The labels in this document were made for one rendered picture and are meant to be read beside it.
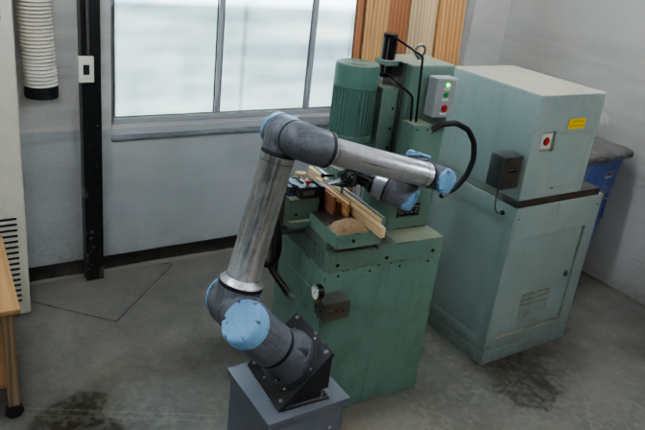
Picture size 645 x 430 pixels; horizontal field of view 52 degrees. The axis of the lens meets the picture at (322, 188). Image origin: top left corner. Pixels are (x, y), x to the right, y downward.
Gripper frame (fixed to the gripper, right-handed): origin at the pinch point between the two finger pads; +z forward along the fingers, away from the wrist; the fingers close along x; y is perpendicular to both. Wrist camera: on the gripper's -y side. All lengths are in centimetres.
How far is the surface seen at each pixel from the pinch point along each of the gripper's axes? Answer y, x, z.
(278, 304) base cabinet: -32, 77, 8
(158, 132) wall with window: -79, 39, 120
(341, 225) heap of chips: 1.5, 20.0, -13.8
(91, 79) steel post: -37, 16, 140
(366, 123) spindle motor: -13.0, -18.1, -5.3
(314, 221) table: -6.9, 25.6, -1.0
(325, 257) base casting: -1.0, 35.4, -12.2
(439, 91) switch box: -23, -39, -26
